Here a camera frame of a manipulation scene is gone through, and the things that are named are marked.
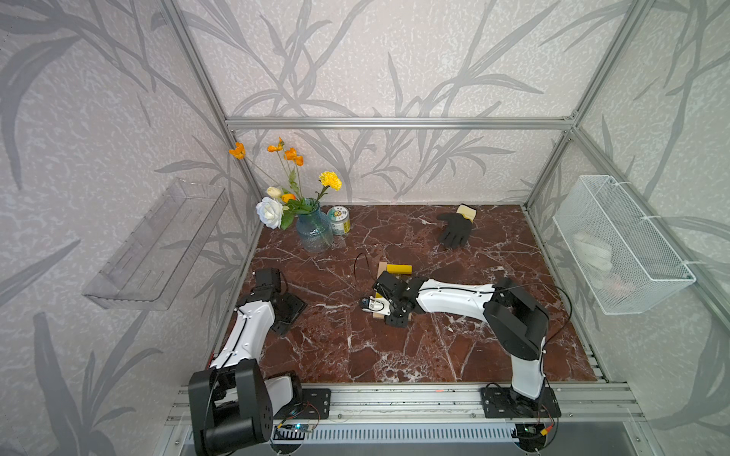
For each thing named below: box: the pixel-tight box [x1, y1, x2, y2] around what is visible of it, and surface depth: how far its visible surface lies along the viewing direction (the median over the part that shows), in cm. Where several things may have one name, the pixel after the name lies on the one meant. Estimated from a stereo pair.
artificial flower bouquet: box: [228, 136, 343, 230], surface depth 86 cm
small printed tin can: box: [326, 205, 351, 236], surface depth 110 cm
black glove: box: [437, 203, 478, 250], surface depth 117 cm
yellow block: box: [386, 264, 413, 275], surface depth 104 cm
